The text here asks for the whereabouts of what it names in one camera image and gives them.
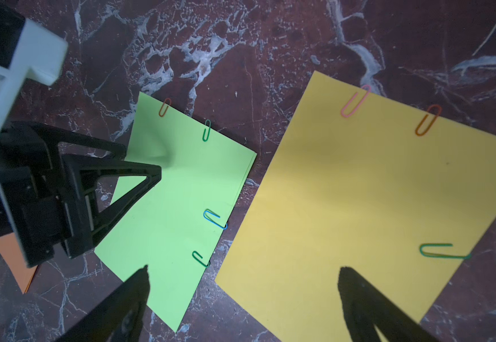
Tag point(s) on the dark green paperclip on green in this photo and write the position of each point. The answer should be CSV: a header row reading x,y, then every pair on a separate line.
x,y
198,258

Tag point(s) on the pink paperclip on yellow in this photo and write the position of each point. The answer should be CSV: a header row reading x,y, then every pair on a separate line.
x,y
355,102

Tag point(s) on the red paperclip on green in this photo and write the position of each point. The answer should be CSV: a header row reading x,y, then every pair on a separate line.
x,y
166,104

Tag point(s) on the blue paperclip on green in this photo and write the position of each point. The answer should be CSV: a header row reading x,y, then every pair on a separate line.
x,y
213,217

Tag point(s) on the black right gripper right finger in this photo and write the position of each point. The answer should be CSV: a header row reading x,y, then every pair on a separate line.
x,y
368,313

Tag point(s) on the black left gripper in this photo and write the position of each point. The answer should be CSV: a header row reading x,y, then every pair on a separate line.
x,y
48,199

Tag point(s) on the orange paper sheet stack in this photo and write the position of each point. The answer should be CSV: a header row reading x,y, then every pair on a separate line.
x,y
11,252

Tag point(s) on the red paperclip on yellow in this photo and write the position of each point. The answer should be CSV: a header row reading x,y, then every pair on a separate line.
x,y
433,112

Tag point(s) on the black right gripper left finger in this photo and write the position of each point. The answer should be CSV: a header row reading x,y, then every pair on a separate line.
x,y
117,318

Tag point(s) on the green paper sheet stack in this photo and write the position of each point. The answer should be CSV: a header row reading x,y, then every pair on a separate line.
x,y
164,227

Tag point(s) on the yellow paper sheet stack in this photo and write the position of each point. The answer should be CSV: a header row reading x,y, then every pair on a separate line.
x,y
364,192

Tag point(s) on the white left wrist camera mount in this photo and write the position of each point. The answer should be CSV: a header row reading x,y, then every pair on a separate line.
x,y
39,56

